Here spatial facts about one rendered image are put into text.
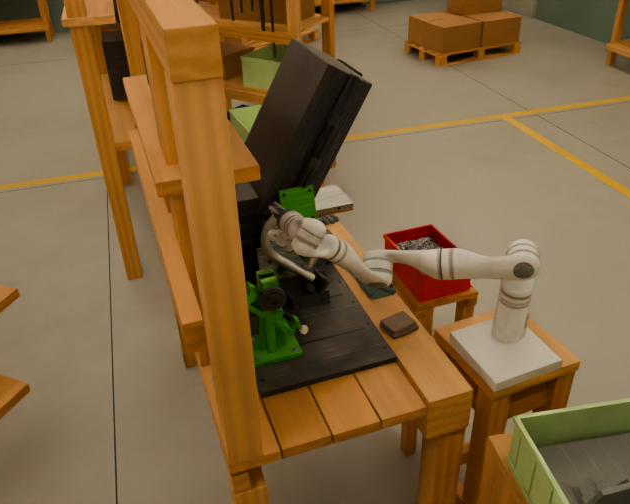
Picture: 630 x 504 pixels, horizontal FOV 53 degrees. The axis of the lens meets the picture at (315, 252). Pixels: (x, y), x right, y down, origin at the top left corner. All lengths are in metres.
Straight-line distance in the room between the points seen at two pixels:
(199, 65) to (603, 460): 1.36
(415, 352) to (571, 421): 0.47
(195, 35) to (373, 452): 2.10
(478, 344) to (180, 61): 1.28
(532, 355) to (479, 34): 6.51
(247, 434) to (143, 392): 1.65
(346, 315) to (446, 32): 6.11
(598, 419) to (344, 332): 0.75
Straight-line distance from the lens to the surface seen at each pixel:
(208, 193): 1.20
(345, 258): 1.76
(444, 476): 2.08
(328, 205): 2.21
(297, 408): 1.79
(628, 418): 1.89
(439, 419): 1.85
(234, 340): 1.40
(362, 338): 1.97
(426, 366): 1.89
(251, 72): 4.82
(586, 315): 3.75
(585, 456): 1.82
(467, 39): 8.11
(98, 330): 3.67
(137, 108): 2.01
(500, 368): 1.94
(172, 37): 1.10
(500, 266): 1.83
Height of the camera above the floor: 2.17
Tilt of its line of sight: 32 degrees down
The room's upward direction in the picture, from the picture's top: 2 degrees counter-clockwise
